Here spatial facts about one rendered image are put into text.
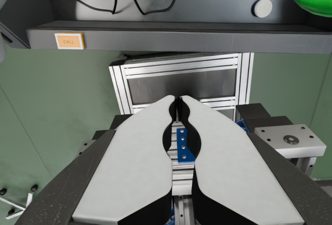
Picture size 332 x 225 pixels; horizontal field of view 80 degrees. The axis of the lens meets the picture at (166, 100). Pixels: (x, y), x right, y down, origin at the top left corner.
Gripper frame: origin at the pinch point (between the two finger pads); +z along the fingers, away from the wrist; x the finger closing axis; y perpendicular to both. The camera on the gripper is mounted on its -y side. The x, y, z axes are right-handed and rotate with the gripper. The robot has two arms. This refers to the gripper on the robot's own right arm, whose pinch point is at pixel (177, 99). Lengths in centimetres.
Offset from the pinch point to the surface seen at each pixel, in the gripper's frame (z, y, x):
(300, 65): 125, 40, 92
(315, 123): 125, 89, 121
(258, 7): 40.6, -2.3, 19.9
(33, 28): 30.2, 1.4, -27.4
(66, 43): 28.8, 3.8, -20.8
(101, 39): 30.0, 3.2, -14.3
